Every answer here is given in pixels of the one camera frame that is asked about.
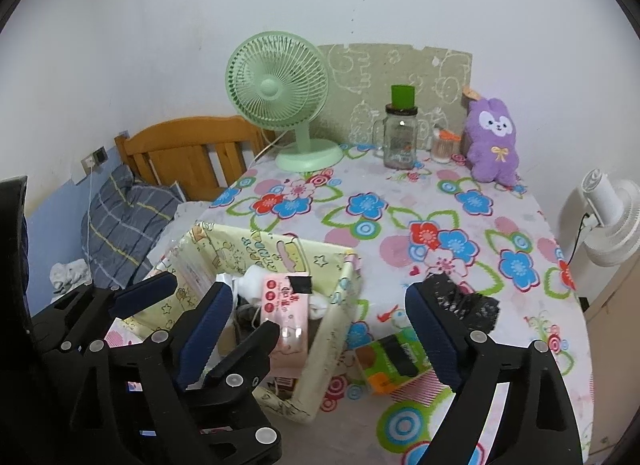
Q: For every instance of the pink tissue pack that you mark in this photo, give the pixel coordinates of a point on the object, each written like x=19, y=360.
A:
x=285, y=310

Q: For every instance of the glass jar with green lid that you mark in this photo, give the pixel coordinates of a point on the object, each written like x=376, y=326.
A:
x=400, y=140

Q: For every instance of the white crumpled cloth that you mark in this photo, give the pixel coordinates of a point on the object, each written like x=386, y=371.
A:
x=70, y=275

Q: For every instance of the yellow fabric storage box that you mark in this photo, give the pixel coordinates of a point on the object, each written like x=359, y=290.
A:
x=330, y=345

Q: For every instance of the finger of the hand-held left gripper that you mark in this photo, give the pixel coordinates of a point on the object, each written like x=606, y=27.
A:
x=145, y=295
x=250, y=350

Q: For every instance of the floral tablecloth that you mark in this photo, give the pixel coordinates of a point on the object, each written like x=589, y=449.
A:
x=400, y=195

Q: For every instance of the green orange tissue pack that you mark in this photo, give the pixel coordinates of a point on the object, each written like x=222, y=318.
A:
x=395, y=360

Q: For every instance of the red brown snack pack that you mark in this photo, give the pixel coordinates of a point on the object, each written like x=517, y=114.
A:
x=282, y=382

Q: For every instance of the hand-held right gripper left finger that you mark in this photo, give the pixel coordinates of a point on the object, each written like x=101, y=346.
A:
x=205, y=335

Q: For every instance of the wooden bed headboard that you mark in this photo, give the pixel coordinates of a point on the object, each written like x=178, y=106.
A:
x=175, y=155

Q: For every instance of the beige wooden door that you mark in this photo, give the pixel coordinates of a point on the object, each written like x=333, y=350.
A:
x=617, y=335

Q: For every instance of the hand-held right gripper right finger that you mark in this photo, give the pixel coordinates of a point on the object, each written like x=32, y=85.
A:
x=432, y=340

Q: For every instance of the grey plaid pillow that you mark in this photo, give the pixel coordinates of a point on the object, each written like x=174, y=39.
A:
x=125, y=230

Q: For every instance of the white standing fan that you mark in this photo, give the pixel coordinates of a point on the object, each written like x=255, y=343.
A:
x=610, y=225

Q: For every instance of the wall outlet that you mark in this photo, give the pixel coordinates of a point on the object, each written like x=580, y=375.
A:
x=96, y=156

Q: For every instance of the green printed board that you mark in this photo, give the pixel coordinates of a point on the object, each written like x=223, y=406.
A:
x=350, y=75

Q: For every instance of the small jar with orange lid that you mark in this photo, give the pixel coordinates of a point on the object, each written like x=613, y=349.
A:
x=442, y=147

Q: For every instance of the purple plush bunny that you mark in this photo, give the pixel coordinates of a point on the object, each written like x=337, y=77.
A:
x=492, y=145

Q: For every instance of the green desk fan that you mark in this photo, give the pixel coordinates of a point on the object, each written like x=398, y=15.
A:
x=275, y=80

